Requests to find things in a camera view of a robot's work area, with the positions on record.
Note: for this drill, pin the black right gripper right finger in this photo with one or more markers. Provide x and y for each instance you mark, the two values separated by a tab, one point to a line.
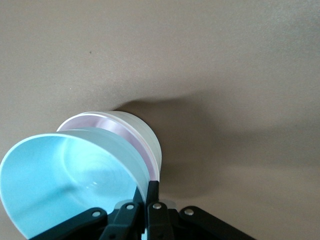
158	220

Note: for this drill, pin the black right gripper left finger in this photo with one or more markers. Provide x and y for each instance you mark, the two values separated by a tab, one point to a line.
125	220

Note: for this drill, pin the light blue bowl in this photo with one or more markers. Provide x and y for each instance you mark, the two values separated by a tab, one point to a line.
62	175

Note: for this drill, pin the pink bowl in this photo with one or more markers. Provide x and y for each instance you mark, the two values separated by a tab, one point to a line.
120	127

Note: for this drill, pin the white bowl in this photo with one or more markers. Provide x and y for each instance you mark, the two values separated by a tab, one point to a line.
147	135

